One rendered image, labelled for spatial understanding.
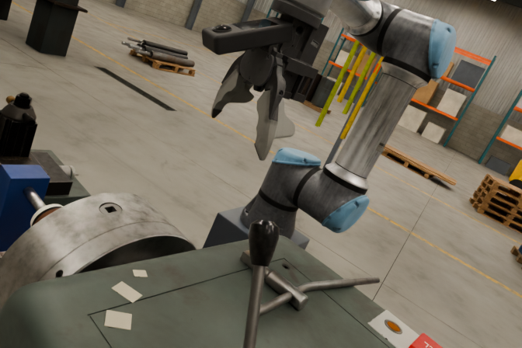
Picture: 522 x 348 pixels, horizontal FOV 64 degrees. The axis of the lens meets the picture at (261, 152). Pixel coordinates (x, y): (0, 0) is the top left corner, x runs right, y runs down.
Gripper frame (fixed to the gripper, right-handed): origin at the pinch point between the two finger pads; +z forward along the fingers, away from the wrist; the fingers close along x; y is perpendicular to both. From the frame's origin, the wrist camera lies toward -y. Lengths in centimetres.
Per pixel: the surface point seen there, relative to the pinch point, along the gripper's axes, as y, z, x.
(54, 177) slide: -2, 44, 66
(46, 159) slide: -3, 44, 77
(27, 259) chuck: -20.3, 25.5, 4.8
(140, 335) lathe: -14.8, 16.1, -19.2
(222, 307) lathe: -3.4, 16.1, -16.7
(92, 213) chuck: -12.7, 18.8, 7.3
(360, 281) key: 25.3, 15.0, -15.1
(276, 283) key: 6.2, 14.6, -14.8
